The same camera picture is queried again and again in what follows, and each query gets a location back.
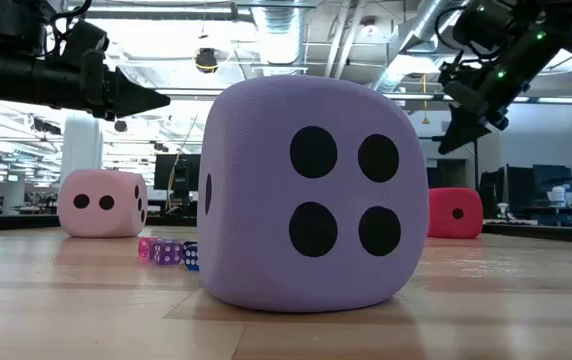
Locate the yellow hanging cord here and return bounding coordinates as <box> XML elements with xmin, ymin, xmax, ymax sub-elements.
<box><xmin>420</xmin><ymin>73</ymin><xmax>431</xmax><ymax>125</ymax></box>

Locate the black office desk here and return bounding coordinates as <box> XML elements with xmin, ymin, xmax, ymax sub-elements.
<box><xmin>510</xmin><ymin>204</ymin><xmax>572</xmax><ymax>227</ymax></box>

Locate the silver ceiling duct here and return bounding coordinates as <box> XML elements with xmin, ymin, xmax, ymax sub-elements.
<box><xmin>250</xmin><ymin>0</ymin><xmax>310</xmax><ymax>66</ymax></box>
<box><xmin>371</xmin><ymin>0</ymin><xmax>460</xmax><ymax>94</ymax></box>

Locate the large purple foam die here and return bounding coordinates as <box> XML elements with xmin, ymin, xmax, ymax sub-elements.
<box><xmin>196</xmin><ymin>74</ymin><xmax>430</xmax><ymax>314</ymax></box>

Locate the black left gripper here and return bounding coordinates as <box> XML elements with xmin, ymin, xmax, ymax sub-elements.
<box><xmin>0</xmin><ymin>49</ymin><xmax>171</xmax><ymax>121</ymax></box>

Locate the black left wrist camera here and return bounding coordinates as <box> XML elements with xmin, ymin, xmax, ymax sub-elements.
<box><xmin>58</xmin><ymin>18</ymin><xmax>111</xmax><ymax>69</ymax></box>

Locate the small purple translucent die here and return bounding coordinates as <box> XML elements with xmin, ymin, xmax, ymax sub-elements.
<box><xmin>148</xmin><ymin>238</ymin><xmax>184</xmax><ymax>266</ymax></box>

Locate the white cup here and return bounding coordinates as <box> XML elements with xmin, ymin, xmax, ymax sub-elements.
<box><xmin>548</xmin><ymin>185</ymin><xmax>567</xmax><ymax>207</ymax></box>

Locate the black desk monitor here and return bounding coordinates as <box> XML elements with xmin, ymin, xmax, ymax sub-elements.
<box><xmin>505</xmin><ymin>164</ymin><xmax>535</xmax><ymax>214</ymax></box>
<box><xmin>533</xmin><ymin>163</ymin><xmax>572</xmax><ymax>194</ymax></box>
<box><xmin>479</xmin><ymin>168</ymin><xmax>507</xmax><ymax>217</ymax></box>

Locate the small blue translucent die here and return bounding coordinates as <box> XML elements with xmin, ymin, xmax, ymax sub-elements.
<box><xmin>182</xmin><ymin>241</ymin><xmax>200</xmax><ymax>272</ymax></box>

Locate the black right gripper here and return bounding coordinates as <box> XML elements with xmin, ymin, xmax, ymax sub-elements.
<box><xmin>438</xmin><ymin>29</ymin><xmax>562</xmax><ymax>155</ymax></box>

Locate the white round pillar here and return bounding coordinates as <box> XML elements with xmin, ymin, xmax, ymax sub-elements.
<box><xmin>59</xmin><ymin>115</ymin><xmax>104</xmax><ymax>174</ymax></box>

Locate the black office monitor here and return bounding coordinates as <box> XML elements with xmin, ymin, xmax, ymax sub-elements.
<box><xmin>153</xmin><ymin>153</ymin><xmax>201</xmax><ymax>192</ymax></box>

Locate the black hanging ceiling camera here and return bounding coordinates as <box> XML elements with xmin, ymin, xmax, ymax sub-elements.
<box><xmin>194</xmin><ymin>47</ymin><xmax>219</xmax><ymax>75</ymax></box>

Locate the large red foam die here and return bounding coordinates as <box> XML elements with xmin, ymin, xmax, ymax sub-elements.
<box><xmin>426</xmin><ymin>187</ymin><xmax>485</xmax><ymax>240</ymax></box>

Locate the large pink foam die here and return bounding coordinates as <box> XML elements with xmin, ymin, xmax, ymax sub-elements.
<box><xmin>57</xmin><ymin>168</ymin><xmax>149</xmax><ymax>239</ymax></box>

